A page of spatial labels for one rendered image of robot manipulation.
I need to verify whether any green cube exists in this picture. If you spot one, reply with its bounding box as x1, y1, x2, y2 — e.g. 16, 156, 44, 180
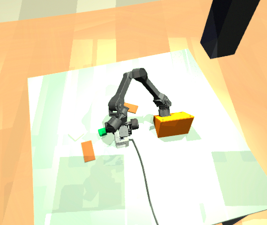
98, 127, 107, 137

